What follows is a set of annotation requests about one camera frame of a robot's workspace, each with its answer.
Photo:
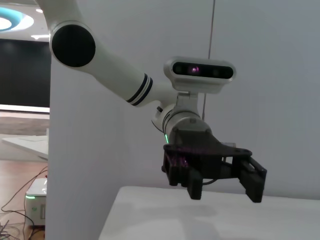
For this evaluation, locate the large black display screen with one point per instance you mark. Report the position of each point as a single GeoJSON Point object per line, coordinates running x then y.
{"type": "Point", "coordinates": [25, 75]}

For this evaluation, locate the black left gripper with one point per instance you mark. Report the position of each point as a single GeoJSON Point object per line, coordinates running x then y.
{"type": "Point", "coordinates": [197, 155]}

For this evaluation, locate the white curved desk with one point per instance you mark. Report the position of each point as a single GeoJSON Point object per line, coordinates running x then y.
{"type": "Point", "coordinates": [30, 145]}

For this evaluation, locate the left camera mount bracket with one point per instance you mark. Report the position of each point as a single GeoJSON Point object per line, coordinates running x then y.
{"type": "Point", "coordinates": [187, 103]}

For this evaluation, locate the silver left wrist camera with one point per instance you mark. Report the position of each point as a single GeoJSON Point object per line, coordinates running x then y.
{"type": "Point", "coordinates": [200, 75]}

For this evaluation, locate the small ceiling light spot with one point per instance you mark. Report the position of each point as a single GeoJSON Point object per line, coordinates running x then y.
{"type": "Point", "coordinates": [39, 11]}

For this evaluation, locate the white box with green light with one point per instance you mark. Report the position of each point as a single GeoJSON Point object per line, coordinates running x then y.
{"type": "Point", "coordinates": [36, 200]}

